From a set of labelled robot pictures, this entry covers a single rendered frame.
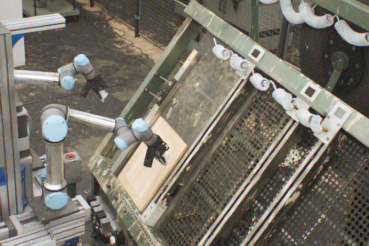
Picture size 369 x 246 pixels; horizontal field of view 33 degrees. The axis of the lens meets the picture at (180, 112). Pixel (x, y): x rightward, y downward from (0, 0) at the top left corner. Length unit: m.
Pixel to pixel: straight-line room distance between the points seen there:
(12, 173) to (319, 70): 1.84
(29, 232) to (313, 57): 1.90
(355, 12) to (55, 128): 1.63
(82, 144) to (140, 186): 2.31
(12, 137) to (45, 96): 3.59
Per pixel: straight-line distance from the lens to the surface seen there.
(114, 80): 7.28
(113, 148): 4.20
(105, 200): 4.02
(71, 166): 4.09
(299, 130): 3.06
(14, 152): 3.40
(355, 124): 2.81
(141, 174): 3.80
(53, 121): 3.01
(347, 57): 3.50
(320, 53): 3.69
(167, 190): 3.49
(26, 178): 3.59
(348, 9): 3.38
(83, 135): 6.16
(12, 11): 7.40
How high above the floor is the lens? 3.16
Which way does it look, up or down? 28 degrees down
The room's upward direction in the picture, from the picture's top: 5 degrees clockwise
